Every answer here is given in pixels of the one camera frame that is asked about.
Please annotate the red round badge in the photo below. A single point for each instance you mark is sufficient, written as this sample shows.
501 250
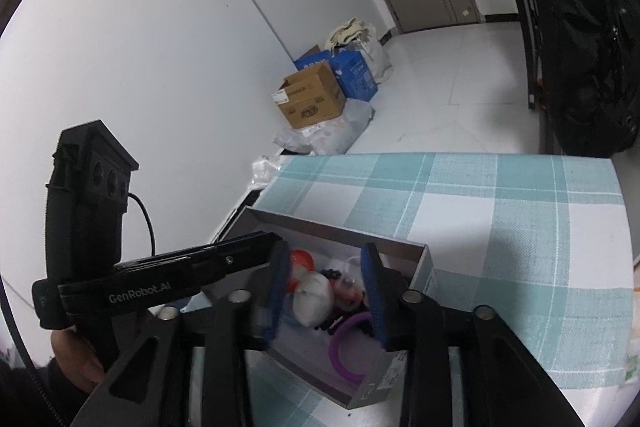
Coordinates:
301 263

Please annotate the blue cardboard box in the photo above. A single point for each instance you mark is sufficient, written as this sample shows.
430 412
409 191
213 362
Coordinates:
350 70

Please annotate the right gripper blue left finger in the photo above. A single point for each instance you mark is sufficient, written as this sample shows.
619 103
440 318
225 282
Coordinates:
279 272

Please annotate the grey cardboard box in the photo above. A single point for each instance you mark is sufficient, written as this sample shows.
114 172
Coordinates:
321 338

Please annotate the teal plaid tablecloth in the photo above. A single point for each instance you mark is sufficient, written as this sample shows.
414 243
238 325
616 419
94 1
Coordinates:
543 239

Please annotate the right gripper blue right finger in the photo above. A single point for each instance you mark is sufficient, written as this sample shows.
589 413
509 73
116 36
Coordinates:
383 291

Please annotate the white round plush item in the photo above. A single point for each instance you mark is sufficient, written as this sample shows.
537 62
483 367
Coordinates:
313 300

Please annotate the grey plastic parcel bag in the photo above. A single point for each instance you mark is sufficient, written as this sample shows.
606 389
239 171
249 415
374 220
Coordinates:
331 137

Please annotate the brown cardboard box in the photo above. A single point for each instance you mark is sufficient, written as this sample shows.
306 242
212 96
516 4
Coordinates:
310 96

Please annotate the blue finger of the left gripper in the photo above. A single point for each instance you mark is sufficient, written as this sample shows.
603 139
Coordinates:
240 251

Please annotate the crumpled silver parcel bag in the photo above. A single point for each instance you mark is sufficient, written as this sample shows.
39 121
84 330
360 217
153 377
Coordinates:
264 170

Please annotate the left hand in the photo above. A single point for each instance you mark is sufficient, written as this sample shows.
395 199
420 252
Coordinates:
77 360

